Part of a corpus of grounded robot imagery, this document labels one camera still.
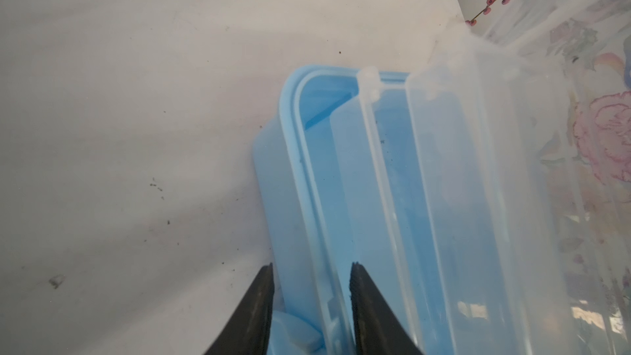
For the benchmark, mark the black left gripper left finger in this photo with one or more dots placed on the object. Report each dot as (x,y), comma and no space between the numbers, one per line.
(248,329)

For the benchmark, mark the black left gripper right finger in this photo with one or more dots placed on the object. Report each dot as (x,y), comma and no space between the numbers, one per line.
(377,330)

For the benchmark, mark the blue plastic tool box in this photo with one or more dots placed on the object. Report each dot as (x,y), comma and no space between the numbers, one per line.
(315,217)

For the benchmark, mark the clear plastic box lid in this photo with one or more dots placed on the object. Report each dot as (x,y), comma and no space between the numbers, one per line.
(583,144)

